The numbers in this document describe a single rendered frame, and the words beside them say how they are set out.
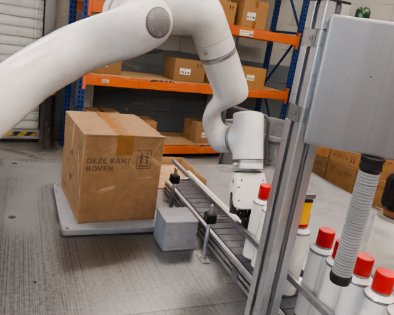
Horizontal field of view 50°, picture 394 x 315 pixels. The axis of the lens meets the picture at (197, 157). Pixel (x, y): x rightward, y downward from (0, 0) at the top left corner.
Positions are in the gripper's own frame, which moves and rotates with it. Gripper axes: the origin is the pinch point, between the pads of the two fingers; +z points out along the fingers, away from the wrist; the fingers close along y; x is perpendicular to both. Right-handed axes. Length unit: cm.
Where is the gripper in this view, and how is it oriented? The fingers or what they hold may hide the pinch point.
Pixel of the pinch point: (247, 227)
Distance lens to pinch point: 116.7
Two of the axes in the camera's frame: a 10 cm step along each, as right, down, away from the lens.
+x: -4.0, 0.3, 9.2
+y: 9.2, 0.3, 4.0
